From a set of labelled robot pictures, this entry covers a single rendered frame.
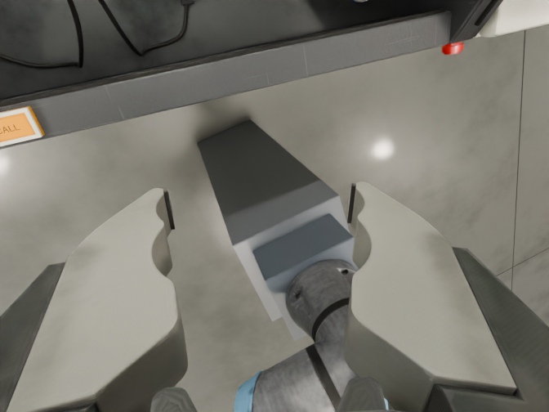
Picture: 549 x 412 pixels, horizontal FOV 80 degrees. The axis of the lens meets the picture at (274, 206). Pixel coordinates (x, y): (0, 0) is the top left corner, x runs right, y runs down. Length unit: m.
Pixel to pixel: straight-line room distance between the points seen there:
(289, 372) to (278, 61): 0.41
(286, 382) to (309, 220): 0.32
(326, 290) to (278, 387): 0.17
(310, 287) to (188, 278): 1.16
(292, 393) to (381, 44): 0.47
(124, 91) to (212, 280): 1.39
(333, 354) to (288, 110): 1.11
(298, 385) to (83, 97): 0.44
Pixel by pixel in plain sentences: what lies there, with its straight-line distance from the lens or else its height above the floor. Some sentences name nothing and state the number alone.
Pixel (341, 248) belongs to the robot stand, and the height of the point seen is 0.90.
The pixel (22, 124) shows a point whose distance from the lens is 0.42.
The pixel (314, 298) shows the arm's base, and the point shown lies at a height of 0.96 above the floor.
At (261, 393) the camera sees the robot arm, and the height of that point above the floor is 1.06.
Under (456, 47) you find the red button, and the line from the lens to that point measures 0.73.
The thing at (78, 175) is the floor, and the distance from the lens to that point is 1.47.
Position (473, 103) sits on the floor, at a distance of 2.00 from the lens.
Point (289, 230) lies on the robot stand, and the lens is 0.68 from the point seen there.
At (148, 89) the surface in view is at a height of 0.95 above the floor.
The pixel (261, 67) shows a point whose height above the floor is 0.95.
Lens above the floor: 1.35
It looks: 59 degrees down
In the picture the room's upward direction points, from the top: 145 degrees clockwise
